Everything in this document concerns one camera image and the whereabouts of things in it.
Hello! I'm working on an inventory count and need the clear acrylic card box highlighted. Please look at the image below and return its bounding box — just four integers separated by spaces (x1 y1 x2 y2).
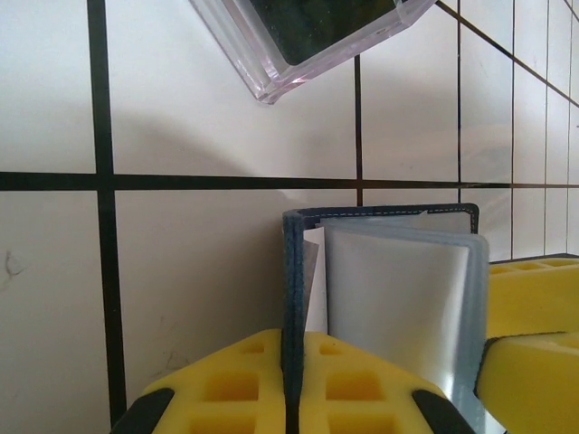
189 0 438 106

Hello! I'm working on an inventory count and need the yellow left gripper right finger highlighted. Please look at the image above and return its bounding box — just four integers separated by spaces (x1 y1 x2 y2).
298 332 476 434

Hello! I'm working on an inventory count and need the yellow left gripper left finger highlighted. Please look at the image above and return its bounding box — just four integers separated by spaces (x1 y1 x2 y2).
110 328 290 434

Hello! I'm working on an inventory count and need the black printed card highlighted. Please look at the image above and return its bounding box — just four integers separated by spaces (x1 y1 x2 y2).
247 0 399 67

